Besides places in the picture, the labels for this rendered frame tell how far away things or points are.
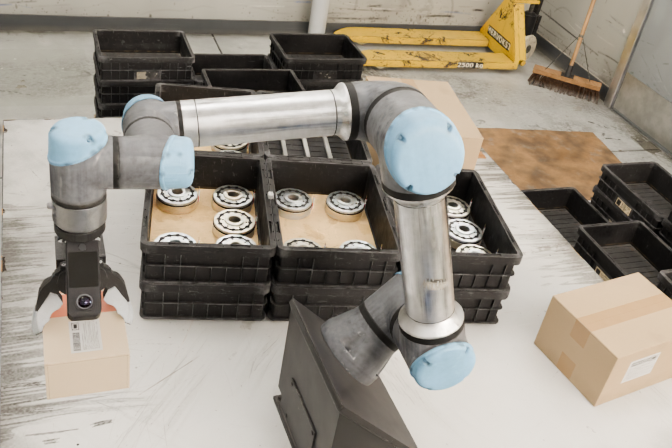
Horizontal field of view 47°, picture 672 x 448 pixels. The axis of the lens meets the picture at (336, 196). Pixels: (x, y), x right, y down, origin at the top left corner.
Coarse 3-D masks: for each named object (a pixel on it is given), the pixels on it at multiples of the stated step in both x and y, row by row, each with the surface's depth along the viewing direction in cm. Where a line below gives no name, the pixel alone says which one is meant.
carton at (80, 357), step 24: (48, 336) 115; (72, 336) 116; (96, 336) 117; (120, 336) 118; (48, 360) 112; (72, 360) 112; (96, 360) 114; (120, 360) 115; (48, 384) 113; (72, 384) 115; (96, 384) 116; (120, 384) 118
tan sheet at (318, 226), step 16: (320, 208) 207; (288, 224) 199; (304, 224) 200; (320, 224) 201; (336, 224) 202; (352, 224) 203; (368, 224) 204; (320, 240) 195; (336, 240) 196; (368, 240) 198
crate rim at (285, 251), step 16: (272, 160) 204; (288, 160) 206; (304, 160) 207; (320, 160) 208; (272, 176) 198; (272, 208) 186; (384, 208) 194; (288, 256) 174; (304, 256) 175; (320, 256) 176; (336, 256) 176; (352, 256) 177; (368, 256) 178; (384, 256) 178
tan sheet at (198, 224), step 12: (156, 192) 201; (204, 192) 205; (252, 192) 208; (204, 204) 200; (156, 216) 193; (168, 216) 193; (180, 216) 194; (192, 216) 195; (204, 216) 196; (252, 216) 199; (156, 228) 188; (168, 228) 189; (180, 228) 190; (192, 228) 191; (204, 228) 192; (204, 240) 188; (216, 240) 188
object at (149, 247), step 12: (204, 156) 201; (216, 156) 202; (228, 156) 203; (240, 156) 204; (252, 156) 204; (264, 168) 200; (264, 180) 196; (264, 192) 191; (144, 204) 179; (144, 216) 175; (144, 228) 171; (144, 240) 168; (144, 252) 168; (156, 252) 168; (168, 252) 169; (180, 252) 169; (192, 252) 170; (204, 252) 170; (216, 252) 171; (228, 252) 171; (240, 252) 172; (252, 252) 172; (264, 252) 173
